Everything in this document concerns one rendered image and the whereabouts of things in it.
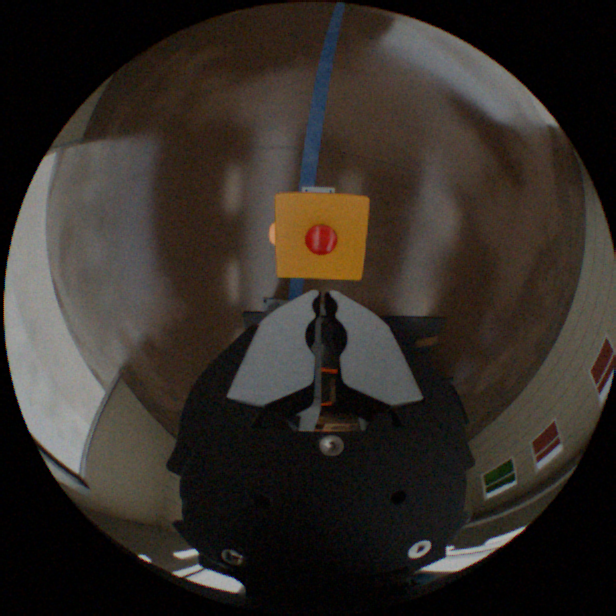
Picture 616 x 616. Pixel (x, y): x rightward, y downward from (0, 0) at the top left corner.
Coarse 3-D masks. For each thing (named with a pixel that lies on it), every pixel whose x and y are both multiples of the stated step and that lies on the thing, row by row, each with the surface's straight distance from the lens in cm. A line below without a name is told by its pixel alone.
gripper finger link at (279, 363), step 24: (288, 312) 10; (312, 312) 10; (264, 336) 8; (288, 336) 8; (312, 336) 10; (264, 360) 7; (288, 360) 7; (312, 360) 7; (240, 384) 7; (264, 384) 7; (288, 384) 7; (312, 384) 7; (264, 408) 7; (288, 408) 7
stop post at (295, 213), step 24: (288, 192) 27; (312, 192) 26; (288, 216) 26; (312, 216) 26; (336, 216) 26; (360, 216) 27; (288, 240) 27; (360, 240) 27; (288, 264) 28; (312, 264) 28; (336, 264) 28; (360, 264) 28
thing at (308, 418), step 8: (264, 304) 161; (272, 304) 159; (280, 304) 158; (320, 304) 155; (264, 312) 163; (320, 312) 157; (320, 320) 149; (320, 328) 141; (320, 336) 134; (320, 344) 128; (320, 352) 123; (320, 360) 118; (320, 368) 114; (320, 376) 111; (320, 384) 107; (320, 392) 104; (320, 400) 102; (312, 408) 99; (320, 408) 100; (304, 416) 107; (312, 416) 106; (304, 424) 116; (312, 424) 115
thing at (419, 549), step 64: (256, 448) 5; (320, 448) 5; (384, 448) 5; (448, 448) 6; (192, 512) 6; (256, 512) 5; (320, 512) 5; (384, 512) 5; (448, 512) 6; (256, 576) 6; (320, 576) 5; (384, 576) 6
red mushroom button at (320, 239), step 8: (320, 224) 25; (312, 232) 25; (320, 232) 24; (328, 232) 25; (312, 240) 25; (320, 240) 25; (328, 240) 25; (336, 240) 25; (312, 248) 25; (320, 248) 25; (328, 248) 25
